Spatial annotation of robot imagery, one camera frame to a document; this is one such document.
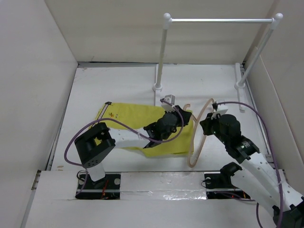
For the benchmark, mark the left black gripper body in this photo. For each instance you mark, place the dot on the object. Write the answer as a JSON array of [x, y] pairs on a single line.
[[178, 123]]

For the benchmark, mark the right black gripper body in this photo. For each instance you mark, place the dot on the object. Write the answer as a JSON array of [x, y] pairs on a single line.
[[212, 127]]

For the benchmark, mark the yellow-green trousers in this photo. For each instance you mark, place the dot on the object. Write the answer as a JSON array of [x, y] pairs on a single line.
[[137, 116]]

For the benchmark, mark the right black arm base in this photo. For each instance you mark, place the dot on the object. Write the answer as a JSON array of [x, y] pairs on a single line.
[[218, 184]]

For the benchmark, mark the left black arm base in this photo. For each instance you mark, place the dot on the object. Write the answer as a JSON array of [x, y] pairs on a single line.
[[107, 188]]

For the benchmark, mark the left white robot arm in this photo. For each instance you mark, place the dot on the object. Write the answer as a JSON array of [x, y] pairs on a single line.
[[97, 142]]

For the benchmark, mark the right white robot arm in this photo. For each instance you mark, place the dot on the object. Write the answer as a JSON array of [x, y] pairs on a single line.
[[253, 174]]

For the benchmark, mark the white clothes rack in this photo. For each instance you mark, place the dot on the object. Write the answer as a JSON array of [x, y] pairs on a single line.
[[239, 77]]

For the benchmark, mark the silver tape strip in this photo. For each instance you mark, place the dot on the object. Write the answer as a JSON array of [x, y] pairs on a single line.
[[162, 186]]

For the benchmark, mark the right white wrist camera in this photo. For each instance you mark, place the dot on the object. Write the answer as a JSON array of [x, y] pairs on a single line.
[[218, 110]]

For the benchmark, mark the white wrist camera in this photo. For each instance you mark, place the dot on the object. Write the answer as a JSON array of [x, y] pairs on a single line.
[[168, 102], [218, 110]]

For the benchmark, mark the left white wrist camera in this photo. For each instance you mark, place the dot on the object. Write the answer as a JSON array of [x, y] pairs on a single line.
[[168, 102]]

